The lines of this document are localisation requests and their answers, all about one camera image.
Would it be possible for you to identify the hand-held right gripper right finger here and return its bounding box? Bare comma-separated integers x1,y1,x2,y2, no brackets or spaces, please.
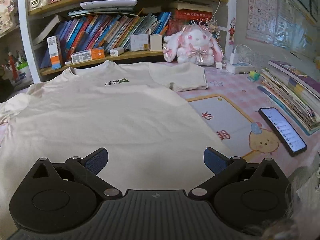
189,147,288,197

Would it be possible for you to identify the stack of flat books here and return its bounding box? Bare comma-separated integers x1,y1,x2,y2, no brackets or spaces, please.
257,60,320,136

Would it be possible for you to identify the cream plain box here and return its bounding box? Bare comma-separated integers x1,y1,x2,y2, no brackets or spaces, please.
149,34,163,51

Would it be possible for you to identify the white cube box yellow label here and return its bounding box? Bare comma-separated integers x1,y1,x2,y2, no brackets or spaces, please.
130,33,150,52

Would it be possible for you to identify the white wooden bookshelf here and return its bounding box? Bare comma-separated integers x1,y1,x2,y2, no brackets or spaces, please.
17,0,237,83

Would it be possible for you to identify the white flat tablet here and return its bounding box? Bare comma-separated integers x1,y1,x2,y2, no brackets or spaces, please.
80,0,138,11

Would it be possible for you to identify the red thick book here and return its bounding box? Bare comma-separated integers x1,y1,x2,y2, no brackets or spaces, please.
172,9,213,21

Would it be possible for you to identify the pink white plush bunny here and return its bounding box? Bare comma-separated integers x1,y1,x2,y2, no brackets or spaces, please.
162,24,223,66

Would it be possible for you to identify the yellow green toy cube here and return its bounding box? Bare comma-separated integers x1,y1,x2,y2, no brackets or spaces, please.
247,70,261,82

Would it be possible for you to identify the black smartphone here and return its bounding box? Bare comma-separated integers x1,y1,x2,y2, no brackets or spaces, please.
258,107,308,157

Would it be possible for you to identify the tall orange white box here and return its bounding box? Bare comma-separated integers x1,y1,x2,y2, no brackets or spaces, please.
47,35,62,70

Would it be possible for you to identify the pink checked desk mat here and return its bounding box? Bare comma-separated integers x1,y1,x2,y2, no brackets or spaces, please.
0,62,320,240

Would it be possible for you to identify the grey fuzzy sleeve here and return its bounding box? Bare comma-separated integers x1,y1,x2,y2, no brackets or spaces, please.
285,155,320,240

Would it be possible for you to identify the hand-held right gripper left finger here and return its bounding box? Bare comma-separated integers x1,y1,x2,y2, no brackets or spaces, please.
31,148,123,198

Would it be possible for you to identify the row of colourful books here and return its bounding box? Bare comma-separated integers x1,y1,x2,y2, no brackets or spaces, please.
41,11,173,68

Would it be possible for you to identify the flat orange white box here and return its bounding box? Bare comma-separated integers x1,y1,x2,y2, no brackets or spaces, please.
71,47,105,64

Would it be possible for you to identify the alphabet wall poster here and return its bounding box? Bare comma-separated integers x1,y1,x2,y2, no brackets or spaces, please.
246,0,320,53

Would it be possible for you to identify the white power strip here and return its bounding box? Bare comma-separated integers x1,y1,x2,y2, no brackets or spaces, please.
226,62,254,74

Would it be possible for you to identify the thick white-paged book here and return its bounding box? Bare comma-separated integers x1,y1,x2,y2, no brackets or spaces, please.
33,15,66,46

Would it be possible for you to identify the cream printed t-shirt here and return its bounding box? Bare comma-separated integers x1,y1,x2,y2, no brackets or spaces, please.
0,60,234,233

